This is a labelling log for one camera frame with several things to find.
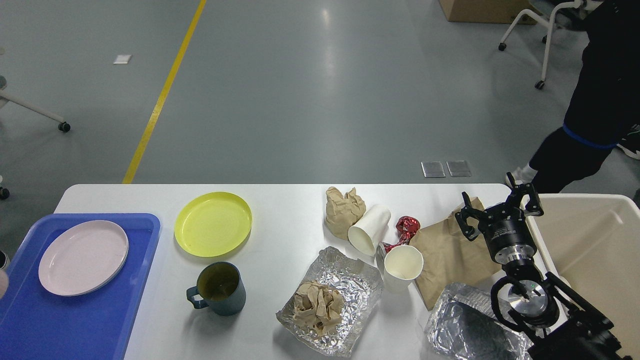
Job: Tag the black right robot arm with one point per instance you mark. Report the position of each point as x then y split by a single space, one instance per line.
559 322

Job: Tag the right metal floor plate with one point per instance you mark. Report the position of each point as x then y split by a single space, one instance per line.
459 168

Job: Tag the flat brown paper bag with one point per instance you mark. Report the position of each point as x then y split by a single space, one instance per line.
448 257

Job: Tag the lying white paper cup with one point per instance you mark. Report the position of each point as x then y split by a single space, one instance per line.
368 232

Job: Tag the red foil wrapper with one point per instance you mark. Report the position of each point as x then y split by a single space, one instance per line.
407 227

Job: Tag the aluminium foil tray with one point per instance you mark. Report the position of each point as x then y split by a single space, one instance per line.
462 326

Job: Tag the upright white paper cup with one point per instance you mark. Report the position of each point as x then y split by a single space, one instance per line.
402 265

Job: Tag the left metal floor plate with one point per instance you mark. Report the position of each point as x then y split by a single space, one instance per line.
433 169

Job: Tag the yellow plate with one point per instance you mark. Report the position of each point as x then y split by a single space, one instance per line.
213 224

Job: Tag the blue plastic tray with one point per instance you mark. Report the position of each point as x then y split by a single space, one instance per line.
39 325

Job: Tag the person in black leggings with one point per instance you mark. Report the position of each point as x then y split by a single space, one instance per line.
604 106

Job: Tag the beige plastic bin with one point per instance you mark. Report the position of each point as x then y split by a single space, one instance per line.
593 242

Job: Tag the pink plate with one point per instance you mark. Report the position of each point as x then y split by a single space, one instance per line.
83 258

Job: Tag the crumpled brown paper bag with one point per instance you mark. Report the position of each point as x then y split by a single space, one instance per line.
343 210

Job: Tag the office chair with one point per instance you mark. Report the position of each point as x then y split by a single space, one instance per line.
552 15

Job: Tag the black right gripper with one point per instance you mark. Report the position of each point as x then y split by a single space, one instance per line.
510 237

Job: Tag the chair leg with caster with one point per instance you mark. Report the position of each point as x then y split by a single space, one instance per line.
6 98

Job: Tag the crumpled brown paper ball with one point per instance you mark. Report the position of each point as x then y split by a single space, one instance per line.
318 307

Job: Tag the metal floor plate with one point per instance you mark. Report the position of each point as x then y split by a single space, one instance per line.
433 169
459 168

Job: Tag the dark teal mug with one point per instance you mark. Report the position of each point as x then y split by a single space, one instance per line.
219 287

